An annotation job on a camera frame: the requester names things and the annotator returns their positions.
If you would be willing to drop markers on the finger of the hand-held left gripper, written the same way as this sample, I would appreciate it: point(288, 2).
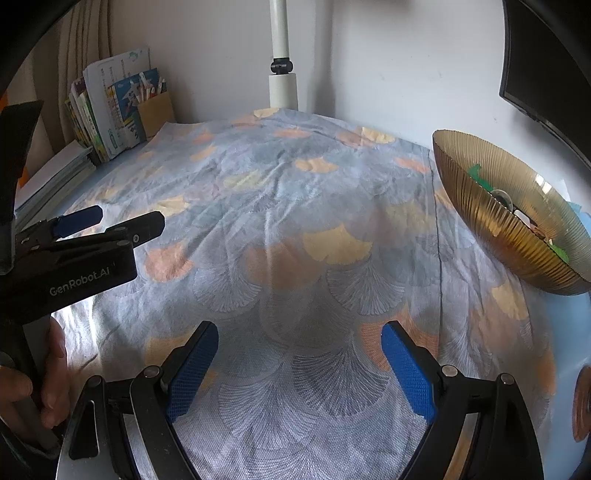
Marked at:
point(76, 220)
point(138, 228)

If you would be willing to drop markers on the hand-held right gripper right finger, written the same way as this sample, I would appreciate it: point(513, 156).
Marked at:
point(408, 369)

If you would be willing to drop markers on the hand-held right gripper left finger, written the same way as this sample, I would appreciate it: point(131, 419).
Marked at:
point(194, 369)

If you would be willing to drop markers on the amber ribbed glass bowl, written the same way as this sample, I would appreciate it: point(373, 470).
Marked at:
point(508, 230)

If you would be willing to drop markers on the green plastic toy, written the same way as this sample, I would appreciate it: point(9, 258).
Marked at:
point(561, 254)

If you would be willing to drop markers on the teal plastic toy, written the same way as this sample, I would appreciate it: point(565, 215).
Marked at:
point(484, 183)

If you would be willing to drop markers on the person's left hand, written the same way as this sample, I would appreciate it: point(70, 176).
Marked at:
point(57, 374)

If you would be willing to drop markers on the flat stack of papers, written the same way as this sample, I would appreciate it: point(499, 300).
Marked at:
point(55, 175)

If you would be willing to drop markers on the tan pen holder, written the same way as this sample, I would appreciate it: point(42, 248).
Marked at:
point(157, 115)

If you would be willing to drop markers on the row of upright books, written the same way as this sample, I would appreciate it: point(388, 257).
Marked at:
point(111, 101)

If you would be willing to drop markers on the bunch of pencils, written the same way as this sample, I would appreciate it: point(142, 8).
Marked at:
point(150, 87)

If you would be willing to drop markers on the leaf-patterned blue cloth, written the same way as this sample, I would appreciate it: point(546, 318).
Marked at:
point(300, 230)

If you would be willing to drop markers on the metal stand with wooden base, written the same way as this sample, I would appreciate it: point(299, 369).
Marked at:
point(582, 406)

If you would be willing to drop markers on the beige curtain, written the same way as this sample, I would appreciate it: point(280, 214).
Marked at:
point(83, 37)

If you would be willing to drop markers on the white desk lamp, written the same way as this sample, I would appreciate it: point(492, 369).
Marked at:
point(282, 87)

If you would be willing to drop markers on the black flat screen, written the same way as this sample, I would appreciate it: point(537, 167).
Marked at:
point(545, 55)

